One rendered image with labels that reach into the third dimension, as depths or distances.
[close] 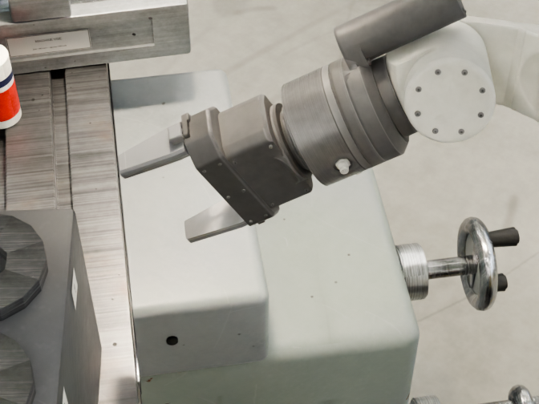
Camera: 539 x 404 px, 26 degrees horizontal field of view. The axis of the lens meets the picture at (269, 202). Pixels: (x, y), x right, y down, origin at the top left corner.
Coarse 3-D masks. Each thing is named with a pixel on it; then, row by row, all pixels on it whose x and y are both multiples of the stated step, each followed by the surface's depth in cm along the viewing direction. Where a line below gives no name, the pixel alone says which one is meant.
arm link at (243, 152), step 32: (256, 96) 92; (288, 96) 90; (320, 96) 88; (192, 128) 90; (224, 128) 91; (256, 128) 89; (288, 128) 90; (320, 128) 88; (192, 160) 90; (224, 160) 90; (256, 160) 90; (288, 160) 90; (320, 160) 89; (352, 160) 89; (224, 192) 93; (256, 192) 93; (288, 192) 94
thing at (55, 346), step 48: (0, 240) 83; (48, 240) 84; (0, 288) 80; (48, 288) 82; (0, 336) 77; (48, 336) 79; (96, 336) 97; (0, 384) 75; (48, 384) 77; (96, 384) 96
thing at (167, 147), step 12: (168, 132) 90; (180, 132) 90; (144, 144) 92; (156, 144) 91; (168, 144) 91; (180, 144) 90; (120, 156) 93; (132, 156) 92; (144, 156) 91; (156, 156) 91; (168, 156) 90; (180, 156) 90; (120, 168) 92; (132, 168) 91; (144, 168) 91
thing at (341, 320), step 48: (336, 192) 139; (288, 240) 134; (336, 240) 134; (384, 240) 134; (288, 288) 130; (336, 288) 130; (384, 288) 130; (288, 336) 126; (336, 336) 126; (384, 336) 126; (144, 384) 124; (192, 384) 126; (240, 384) 127; (288, 384) 129; (336, 384) 130; (384, 384) 132
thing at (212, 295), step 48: (144, 96) 133; (192, 96) 133; (144, 192) 123; (192, 192) 123; (144, 240) 119; (240, 240) 119; (144, 288) 115; (192, 288) 115; (240, 288) 115; (144, 336) 116; (192, 336) 117; (240, 336) 118
